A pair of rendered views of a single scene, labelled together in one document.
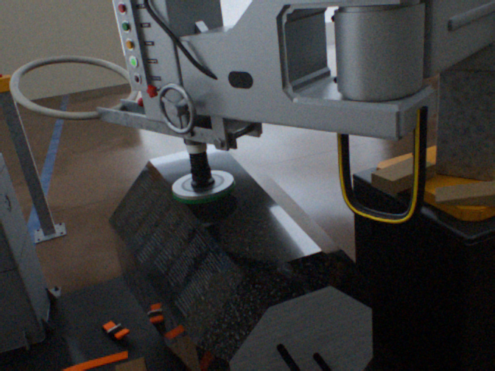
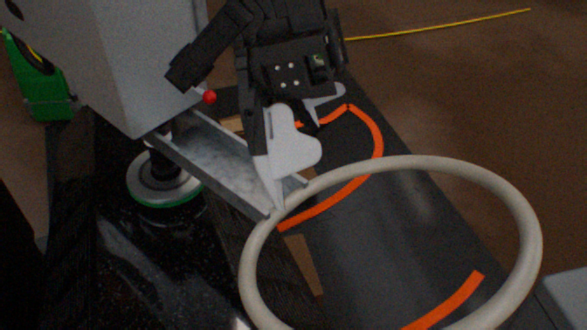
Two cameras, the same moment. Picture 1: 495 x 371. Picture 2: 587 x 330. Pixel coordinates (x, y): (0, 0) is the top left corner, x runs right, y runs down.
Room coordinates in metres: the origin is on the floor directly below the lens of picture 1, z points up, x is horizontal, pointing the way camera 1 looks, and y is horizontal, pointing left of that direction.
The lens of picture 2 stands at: (2.51, 0.48, 1.84)
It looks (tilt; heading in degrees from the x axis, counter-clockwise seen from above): 46 degrees down; 179
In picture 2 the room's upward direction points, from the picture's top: straight up
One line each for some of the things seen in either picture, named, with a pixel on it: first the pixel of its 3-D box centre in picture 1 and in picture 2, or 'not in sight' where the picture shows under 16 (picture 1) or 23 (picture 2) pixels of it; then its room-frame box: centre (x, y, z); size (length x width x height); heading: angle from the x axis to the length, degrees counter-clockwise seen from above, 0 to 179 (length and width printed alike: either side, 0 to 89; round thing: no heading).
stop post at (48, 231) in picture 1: (26, 160); not in sight; (3.05, 1.38, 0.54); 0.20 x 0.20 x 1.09; 20
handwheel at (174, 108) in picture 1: (185, 105); not in sight; (1.40, 0.14, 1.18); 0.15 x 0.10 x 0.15; 47
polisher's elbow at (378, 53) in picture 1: (378, 47); not in sight; (1.12, -0.33, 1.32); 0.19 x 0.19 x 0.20
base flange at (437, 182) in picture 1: (470, 171); not in sight; (1.58, -0.79, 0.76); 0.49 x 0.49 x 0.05; 20
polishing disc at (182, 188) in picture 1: (202, 184); (167, 172); (1.57, 0.15, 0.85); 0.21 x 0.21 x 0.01
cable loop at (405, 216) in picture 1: (378, 166); (23, 26); (1.12, -0.33, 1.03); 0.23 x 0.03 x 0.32; 47
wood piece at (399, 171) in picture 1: (403, 174); not in sight; (1.54, -0.54, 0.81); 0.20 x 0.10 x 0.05; 118
